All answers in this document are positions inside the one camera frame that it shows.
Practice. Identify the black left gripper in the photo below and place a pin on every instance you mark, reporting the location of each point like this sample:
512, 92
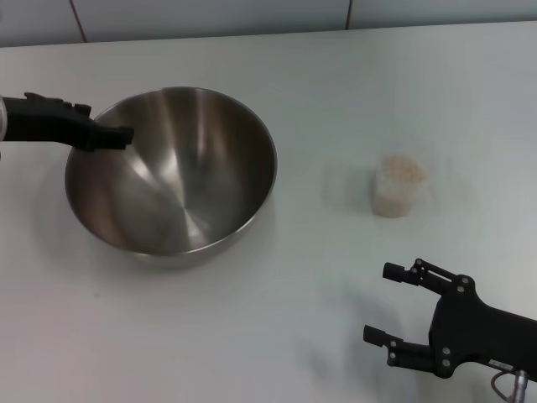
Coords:
42, 124

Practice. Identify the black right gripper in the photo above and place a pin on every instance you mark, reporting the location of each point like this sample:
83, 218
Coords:
470, 331

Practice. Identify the stainless steel mixing bowl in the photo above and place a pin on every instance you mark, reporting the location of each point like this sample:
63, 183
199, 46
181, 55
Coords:
176, 176

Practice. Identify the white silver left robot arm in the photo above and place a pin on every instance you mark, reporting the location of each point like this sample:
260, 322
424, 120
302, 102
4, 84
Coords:
2, 121

